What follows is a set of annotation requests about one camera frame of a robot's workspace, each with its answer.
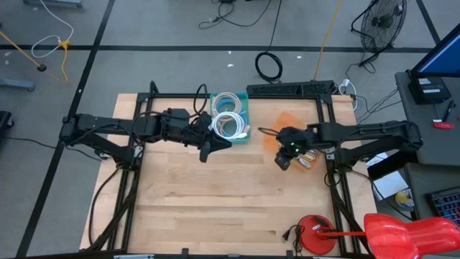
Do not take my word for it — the yellow and blue disc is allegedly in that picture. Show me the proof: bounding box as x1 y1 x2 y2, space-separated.
395 188 416 212

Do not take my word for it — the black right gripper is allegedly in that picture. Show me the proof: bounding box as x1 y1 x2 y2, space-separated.
274 126 313 172

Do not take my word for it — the white paper sheet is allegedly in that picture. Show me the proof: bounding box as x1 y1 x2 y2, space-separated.
372 170 410 201

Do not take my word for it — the backlit black keyboard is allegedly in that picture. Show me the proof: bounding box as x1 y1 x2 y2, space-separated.
425 186 460 226

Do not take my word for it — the white power adapter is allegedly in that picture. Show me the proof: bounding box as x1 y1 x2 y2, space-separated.
337 78 359 111

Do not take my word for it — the white floor cable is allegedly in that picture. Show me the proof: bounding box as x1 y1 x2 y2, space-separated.
30 0 75 59

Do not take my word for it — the grey metal floor foot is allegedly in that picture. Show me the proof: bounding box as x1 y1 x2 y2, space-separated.
0 78 36 91
23 0 83 9

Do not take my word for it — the black caster base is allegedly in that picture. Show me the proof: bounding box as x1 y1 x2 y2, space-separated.
0 110 14 140

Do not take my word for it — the grey desk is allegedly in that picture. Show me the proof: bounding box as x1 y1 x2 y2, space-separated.
404 163 460 224
394 71 460 168

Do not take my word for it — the orange translucent plastic bin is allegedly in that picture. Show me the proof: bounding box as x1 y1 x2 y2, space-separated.
263 112 321 173

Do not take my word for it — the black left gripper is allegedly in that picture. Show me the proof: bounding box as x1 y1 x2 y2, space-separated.
190 112 233 163

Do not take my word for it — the teal translucent plastic bin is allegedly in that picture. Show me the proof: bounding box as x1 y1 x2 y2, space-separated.
209 91 252 145

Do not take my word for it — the black lamp power cord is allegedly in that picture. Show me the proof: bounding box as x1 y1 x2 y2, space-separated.
282 224 306 256

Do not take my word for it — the black loose floor cable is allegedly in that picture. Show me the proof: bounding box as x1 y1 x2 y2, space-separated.
198 0 274 29

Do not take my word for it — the black coiled floor cable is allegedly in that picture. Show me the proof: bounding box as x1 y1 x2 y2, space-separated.
254 0 285 83

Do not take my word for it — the black computer monitor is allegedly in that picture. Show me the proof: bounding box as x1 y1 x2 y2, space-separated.
410 23 460 78

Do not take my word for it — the long yellow floor cable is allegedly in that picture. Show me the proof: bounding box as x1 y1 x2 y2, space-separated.
313 0 344 81

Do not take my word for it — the red desk lamp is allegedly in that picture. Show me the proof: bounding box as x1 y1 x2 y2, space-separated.
299 212 460 259

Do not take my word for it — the black box with labels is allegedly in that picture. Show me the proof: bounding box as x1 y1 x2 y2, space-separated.
408 73 453 105

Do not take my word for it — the black floor fan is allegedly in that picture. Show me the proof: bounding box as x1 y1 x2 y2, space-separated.
350 0 409 68

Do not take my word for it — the dark pen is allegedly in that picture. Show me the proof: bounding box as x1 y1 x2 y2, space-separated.
441 99 454 123

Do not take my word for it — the yellow floor strap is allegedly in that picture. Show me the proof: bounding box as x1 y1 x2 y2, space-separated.
0 31 72 83

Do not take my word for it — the black aluminium table frame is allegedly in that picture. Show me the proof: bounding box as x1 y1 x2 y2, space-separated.
86 81 373 259

